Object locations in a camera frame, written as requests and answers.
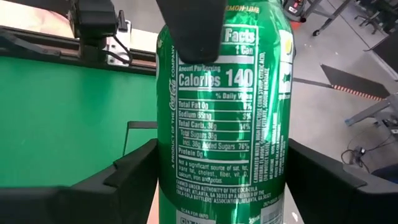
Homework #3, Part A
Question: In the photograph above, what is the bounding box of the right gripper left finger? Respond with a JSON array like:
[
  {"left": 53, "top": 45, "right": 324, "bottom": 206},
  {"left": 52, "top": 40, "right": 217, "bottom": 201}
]
[{"left": 0, "top": 138, "right": 159, "bottom": 224}]

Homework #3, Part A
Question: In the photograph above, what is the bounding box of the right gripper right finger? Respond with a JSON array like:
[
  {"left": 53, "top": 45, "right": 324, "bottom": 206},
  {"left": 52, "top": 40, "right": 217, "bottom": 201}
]
[{"left": 285, "top": 138, "right": 398, "bottom": 224}]

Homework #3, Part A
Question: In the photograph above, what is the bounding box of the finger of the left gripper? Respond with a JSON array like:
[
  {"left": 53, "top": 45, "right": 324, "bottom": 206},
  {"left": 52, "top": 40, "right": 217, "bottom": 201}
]
[{"left": 155, "top": 0, "right": 228, "bottom": 65}]

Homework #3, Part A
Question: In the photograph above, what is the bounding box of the green Sprite can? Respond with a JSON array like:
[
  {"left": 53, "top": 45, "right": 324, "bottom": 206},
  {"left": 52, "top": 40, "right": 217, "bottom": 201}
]
[{"left": 155, "top": 0, "right": 295, "bottom": 224}]

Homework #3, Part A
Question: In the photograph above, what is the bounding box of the green table mat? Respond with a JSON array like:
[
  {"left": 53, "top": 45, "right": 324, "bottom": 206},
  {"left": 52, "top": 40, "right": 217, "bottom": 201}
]
[{"left": 0, "top": 55, "right": 158, "bottom": 187}]

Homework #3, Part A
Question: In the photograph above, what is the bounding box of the grey metal stand leg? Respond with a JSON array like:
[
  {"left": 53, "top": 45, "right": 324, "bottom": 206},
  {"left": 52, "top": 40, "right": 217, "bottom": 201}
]
[{"left": 344, "top": 93, "right": 398, "bottom": 133}]

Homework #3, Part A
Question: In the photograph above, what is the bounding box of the black device with red label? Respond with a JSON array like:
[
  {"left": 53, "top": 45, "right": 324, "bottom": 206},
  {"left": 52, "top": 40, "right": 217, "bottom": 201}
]
[{"left": 284, "top": 0, "right": 307, "bottom": 23}]

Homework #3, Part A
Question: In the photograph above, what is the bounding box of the black mat with orange stripes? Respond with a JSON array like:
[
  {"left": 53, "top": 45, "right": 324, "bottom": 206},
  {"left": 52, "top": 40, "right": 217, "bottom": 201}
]
[{"left": 320, "top": 63, "right": 391, "bottom": 102}]

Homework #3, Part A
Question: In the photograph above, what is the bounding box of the grey wheeled stand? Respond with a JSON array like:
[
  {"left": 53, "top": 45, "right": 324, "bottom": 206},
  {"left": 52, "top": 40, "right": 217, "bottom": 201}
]
[{"left": 306, "top": 0, "right": 355, "bottom": 37}]

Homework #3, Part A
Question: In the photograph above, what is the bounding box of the black floor cable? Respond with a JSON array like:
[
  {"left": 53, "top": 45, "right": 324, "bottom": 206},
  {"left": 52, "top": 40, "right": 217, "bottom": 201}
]
[{"left": 340, "top": 133, "right": 397, "bottom": 174}]

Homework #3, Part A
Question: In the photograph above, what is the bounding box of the silver arm base bracket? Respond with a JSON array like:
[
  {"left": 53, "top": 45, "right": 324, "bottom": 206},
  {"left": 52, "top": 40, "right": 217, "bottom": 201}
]
[{"left": 105, "top": 20, "right": 132, "bottom": 67}]

